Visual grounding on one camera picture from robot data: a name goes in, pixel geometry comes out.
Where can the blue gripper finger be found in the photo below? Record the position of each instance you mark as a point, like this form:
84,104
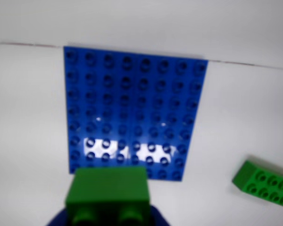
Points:
159,219

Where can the green 2x2 building block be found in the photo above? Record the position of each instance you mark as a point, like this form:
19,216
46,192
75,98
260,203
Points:
108,188

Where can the green 2x4 building block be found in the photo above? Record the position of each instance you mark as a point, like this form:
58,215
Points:
266,186

